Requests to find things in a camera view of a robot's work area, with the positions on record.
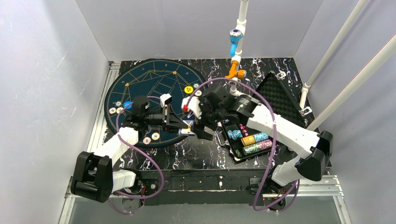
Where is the yellow poker chip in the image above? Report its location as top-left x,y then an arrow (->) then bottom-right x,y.
151,132 -> 160,140
194,90 -> 202,97
116,107 -> 123,114

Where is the blue small blind button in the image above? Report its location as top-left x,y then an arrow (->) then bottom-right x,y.
123,101 -> 133,110

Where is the red white poker chip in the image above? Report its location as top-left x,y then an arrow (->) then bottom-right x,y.
142,137 -> 152,145
108,107 -> 117,114

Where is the yellow big blind button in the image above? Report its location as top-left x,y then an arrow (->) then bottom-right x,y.
184,86 -> 194,94

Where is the boxed deck of playing cards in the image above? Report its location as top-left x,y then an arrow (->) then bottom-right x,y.
177,120 -> 196,136

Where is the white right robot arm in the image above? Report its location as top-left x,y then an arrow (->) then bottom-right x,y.
181,86 -> 333,186

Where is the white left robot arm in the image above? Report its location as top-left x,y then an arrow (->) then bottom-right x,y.
71,94 -> 189,203

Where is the round dark blue poker mat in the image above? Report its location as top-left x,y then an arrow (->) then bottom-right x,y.
104,59 -> 206,133

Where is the light blue chip stack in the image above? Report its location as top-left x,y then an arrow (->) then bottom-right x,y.
227,130 -> 243,140

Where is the yellow chip stack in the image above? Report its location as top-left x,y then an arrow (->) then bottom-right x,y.
241,135 -> 256,146

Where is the green and purple chip row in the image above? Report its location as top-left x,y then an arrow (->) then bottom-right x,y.
242,140 -> 273,155

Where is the black poker chip case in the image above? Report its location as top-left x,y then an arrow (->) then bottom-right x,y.
220,73 -> 308,163

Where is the white thin diagonal pole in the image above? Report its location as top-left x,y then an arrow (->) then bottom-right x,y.
299,0 -> 369,109

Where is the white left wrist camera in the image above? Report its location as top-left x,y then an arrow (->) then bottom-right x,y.
160,93 -> 172,108

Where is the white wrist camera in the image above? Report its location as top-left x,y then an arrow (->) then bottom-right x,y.
160,93 -> 172,108
181,96 -> 202,119

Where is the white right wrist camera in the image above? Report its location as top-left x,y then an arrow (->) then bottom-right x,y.
181,96 -> 202,119

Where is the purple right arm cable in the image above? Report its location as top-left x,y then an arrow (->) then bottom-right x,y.
185,77 -> 301,212

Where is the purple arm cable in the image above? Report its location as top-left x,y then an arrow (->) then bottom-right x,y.
185,77 -> 301,212
106,96 -> 169,215

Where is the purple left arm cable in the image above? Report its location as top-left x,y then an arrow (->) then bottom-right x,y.
106,96 -> 169,215

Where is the white pipe camera stand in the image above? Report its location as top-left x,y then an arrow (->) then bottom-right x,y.
225,0 -> 249,96

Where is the aluminium frame rail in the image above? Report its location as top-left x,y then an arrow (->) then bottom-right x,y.
58,62 -> 121,224

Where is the white diagonal frame pole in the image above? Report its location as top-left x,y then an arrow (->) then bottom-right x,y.
307,34 -> 396,131

